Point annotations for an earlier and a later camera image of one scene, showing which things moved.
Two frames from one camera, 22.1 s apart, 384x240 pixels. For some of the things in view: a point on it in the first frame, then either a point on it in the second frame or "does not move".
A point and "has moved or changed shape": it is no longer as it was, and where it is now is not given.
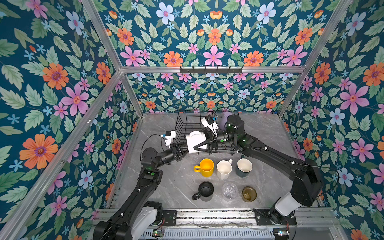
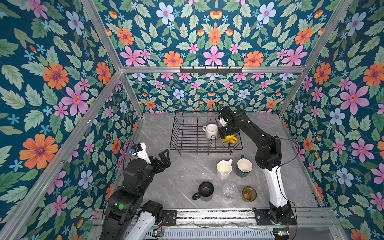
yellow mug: [206, 168] has moved or changed shape
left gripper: [178, 154] → [161, 167]
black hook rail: [210, 70] does not move
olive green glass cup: [249, 194] does not move
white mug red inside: [194, 138] has moved or changed shape
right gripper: [214, 143] → [223, 134]
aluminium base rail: [236, 218] does not move
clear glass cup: [229, 191] does not move
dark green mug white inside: [244, 166] does not move
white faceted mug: [223, 169] does not move
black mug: [206, 191] does not move
